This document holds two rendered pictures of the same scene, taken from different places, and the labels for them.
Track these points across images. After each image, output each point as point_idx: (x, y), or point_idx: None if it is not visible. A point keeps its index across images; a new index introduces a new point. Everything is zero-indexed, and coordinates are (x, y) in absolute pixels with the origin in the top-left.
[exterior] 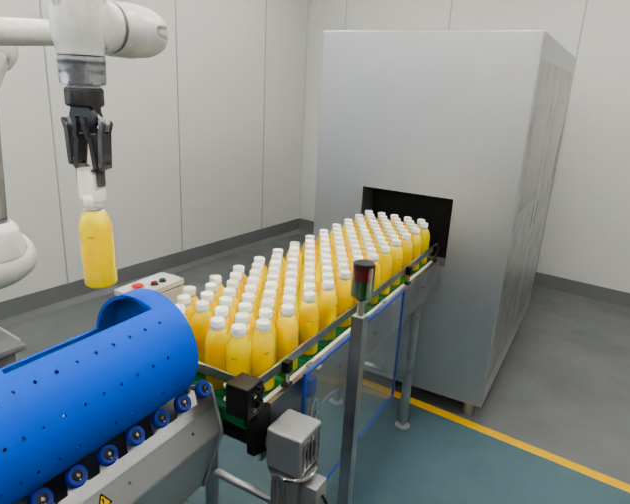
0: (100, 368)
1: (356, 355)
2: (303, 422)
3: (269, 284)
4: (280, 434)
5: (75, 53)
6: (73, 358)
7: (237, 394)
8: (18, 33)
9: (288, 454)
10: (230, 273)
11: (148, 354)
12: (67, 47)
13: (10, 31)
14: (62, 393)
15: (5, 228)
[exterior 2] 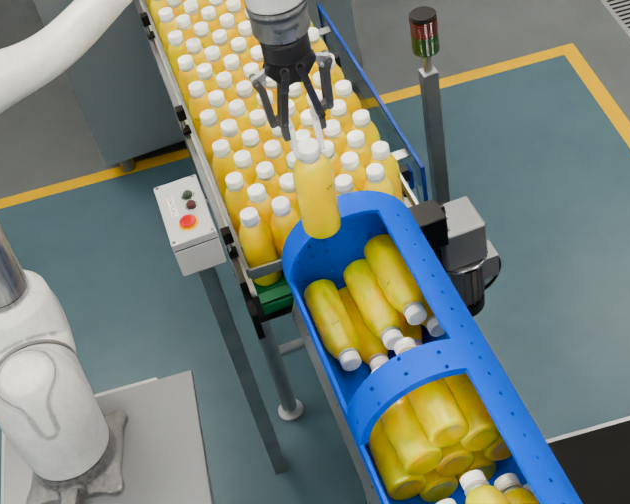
0: (446, 283)
1: (438, 113)
2: (458, 209)
3: (289, 107)
4: (461, 233)
5: (300, 1)
6: (438, 291)
7: (434, 227)
8: (113, 14)
9: (473, 244)
10: (223, 128)
11: (428, 246)
12: (293, 0)
13: (106, 19)
14: (469, 318)
15: (39, 281)
